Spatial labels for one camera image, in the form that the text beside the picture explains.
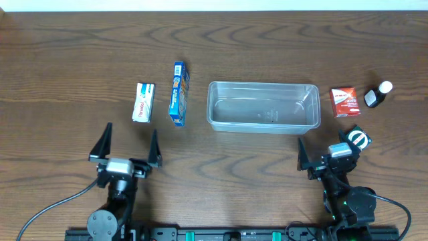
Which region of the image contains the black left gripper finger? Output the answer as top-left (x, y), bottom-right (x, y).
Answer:
top-left (89, 123), bottom-right (112, 159)
top-left (148, 129), bottom-right (163, 167)

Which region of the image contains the dark green round-label box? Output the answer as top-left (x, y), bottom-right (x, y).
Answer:
top-left (346, 125), bottom-right (372, 151)

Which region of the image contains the blue KoolFever box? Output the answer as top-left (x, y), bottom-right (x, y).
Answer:
top-left (169, 62), bottom-right (190, 127)

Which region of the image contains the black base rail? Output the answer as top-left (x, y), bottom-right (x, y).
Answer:
top-left (64, 226), bottom-right (400, 241)

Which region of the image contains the white Panadol box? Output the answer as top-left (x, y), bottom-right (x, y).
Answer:
top-left (132, 83), bottom-right (155, 123)

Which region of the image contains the red medicine box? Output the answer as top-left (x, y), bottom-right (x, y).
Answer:
top-left (330, 87), bottom-right (360, 118)

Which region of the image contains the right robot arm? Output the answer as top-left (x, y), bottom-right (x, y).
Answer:
top-left (297, 131), bottom-right (377, 240)

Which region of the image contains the dark bottle white cap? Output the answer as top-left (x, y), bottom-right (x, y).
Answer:
top-left (364, 81), bottom-right (393, 108)

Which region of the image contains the clear plastic container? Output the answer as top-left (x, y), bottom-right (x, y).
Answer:
top-left (207, 81), bottom-right (321, 135)

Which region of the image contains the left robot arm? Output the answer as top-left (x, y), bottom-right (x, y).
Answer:
top-left (86, 123), bottom-right (163, 240)

